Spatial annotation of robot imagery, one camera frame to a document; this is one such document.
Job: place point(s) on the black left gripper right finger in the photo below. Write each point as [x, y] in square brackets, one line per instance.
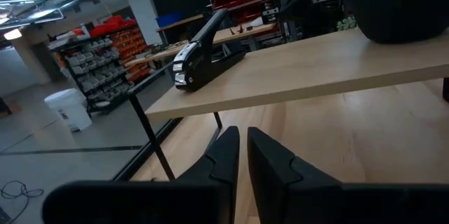
[287, 189]

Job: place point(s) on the wooden shelf riser black frame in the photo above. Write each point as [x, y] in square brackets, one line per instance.
[315, 69]

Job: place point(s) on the blue bin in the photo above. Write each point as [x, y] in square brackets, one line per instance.
[170, 19]

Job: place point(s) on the dark background equipment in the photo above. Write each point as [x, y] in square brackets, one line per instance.
[305, 6]

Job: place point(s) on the white bucket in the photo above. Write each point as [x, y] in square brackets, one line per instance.
[68, 108]

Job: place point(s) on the black table frame rail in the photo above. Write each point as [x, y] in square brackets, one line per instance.
[135, 164]

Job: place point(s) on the succulent plant in black pot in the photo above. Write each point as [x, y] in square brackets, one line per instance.
[403, 17]

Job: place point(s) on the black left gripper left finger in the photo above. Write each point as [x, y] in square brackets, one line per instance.
[221, 161]

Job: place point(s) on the black stapler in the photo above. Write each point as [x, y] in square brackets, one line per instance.
[203, 66]

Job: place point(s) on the wooden workbench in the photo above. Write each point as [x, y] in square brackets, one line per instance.
[224, 36]

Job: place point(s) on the storage rack with red bins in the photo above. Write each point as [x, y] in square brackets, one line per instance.
[98, 66]

